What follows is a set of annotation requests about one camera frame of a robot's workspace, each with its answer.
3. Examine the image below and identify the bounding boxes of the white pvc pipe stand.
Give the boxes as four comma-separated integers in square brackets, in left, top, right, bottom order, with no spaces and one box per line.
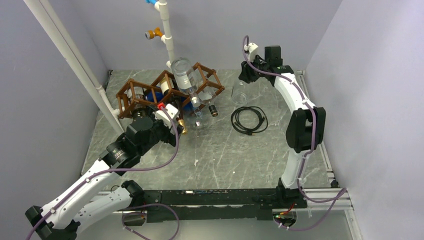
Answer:
[145,0,175,69]

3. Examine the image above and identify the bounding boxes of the coiled black cable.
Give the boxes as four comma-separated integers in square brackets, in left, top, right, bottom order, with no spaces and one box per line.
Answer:
[230,105,269,136]

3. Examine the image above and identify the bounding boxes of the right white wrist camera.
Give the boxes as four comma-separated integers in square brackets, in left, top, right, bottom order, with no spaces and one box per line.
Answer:
[243,42,259,62]

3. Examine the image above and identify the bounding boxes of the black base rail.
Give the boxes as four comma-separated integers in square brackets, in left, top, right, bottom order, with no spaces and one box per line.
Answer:
[126,187,307,223]

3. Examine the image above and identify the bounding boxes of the dark bottle gold foil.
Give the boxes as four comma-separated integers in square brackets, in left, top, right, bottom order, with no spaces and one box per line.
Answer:
[177,113,188,135]

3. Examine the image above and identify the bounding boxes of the olive green bottle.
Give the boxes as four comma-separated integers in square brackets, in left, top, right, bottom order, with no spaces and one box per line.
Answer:
[131,102,152,120]

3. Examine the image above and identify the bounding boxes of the clear bottle black cap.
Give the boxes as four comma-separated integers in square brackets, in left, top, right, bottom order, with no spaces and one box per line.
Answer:
[198,90,219,117]

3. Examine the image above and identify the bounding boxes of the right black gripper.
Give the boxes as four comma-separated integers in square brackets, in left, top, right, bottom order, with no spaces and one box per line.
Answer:
[238,54,270,84]

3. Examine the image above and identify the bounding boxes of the clear glass bottle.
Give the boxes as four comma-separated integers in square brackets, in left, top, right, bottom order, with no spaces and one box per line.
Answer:
[171,57,201,108]
[231,79,248,106]

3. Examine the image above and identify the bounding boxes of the blue labelled clear bottle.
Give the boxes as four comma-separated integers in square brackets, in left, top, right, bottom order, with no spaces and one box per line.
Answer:
[143,90,202,124]

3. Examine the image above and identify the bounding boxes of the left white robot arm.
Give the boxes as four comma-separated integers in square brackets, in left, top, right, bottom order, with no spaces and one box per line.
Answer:
[25,110,182,240]

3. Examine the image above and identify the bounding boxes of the white diagonal pole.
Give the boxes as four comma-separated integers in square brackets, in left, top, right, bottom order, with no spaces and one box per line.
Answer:
[24,0,124,135]

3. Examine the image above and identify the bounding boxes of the orange pipe fitting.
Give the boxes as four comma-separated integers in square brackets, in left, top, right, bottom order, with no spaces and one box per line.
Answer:
[145,27,164,40]

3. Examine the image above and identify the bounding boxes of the brown wooden wine rack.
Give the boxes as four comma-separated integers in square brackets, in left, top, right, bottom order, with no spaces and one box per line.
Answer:
[115,61,225,119]

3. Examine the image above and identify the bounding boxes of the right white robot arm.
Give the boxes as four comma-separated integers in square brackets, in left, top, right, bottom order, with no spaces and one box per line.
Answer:
[238,42,327,208]

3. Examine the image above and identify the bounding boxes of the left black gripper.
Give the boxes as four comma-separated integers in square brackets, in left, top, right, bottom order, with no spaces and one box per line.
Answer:
[137,104,183,156]

